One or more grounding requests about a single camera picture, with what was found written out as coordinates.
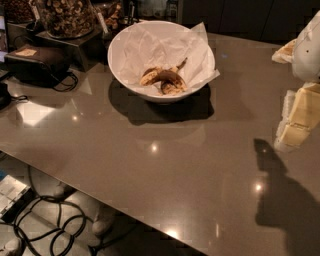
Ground white table foot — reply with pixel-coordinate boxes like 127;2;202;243
92;205;116;236

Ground spotted banana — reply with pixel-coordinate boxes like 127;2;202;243
140;67;162;86
160;82;186;95

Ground white ceramic bowl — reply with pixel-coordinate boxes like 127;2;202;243
108;21;219;104

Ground spotted banana front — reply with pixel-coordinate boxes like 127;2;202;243
160;82;186;95

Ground black floor cables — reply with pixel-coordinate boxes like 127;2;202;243
0;166;134;256

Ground black object left edge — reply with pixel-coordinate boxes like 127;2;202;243
0;83;28;110

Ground glass jar of nuts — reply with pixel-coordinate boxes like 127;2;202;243
34;0;95;39

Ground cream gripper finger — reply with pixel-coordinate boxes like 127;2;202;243
272;39;296;64

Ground snack container in back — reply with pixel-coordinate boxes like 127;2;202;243
100;0;122;30

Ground black box device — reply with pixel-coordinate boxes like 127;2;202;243
4;45;70;88

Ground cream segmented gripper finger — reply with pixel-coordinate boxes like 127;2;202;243
274;82;320;152

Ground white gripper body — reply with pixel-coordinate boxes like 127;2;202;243
292;11;320;83

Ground black device cable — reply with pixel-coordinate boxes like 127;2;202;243
51;70;80;93

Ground spotted banana left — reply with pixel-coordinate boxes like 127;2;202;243
140;67;162;86

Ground dark metal jar stand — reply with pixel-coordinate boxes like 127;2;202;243
36;27;106;72

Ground white paper liner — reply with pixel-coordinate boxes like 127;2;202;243
119;21;220;87

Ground white power adapter box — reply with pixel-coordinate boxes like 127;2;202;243
0;175;30;223

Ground brown overripe banana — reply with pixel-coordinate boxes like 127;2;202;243
158;59;187;85

